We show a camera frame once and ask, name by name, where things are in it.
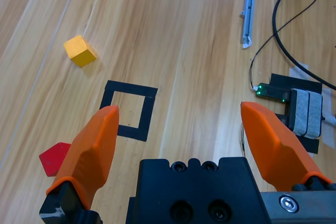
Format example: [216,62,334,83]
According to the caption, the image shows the black tape patch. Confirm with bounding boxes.
[269,73,323,94]
[296,134,320,154]

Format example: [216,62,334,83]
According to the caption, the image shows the black tape square outline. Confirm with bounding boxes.
[99,80,159,142]

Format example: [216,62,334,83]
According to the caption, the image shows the grey felt covered block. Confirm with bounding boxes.
[290,88,323,140]

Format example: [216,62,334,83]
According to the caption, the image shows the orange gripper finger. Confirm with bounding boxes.
[38,105,121,224]
[240,101,336,193]

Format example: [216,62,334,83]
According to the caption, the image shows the yellow wooden block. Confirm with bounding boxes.
[63,35,97,68]

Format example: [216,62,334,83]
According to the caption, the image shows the thin black sensor wire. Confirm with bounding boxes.
[249,0,331,91]

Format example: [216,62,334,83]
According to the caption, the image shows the black fork sensor green lights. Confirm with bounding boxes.
[256,82,296,133]

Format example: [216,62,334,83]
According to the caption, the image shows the red wooden block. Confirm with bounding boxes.
[38,142,72,177]

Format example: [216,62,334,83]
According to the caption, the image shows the grey aluminium rail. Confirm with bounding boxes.
[239,0,258,49]

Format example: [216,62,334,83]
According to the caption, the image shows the thick black table cable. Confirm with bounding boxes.
[271,0,336,91]

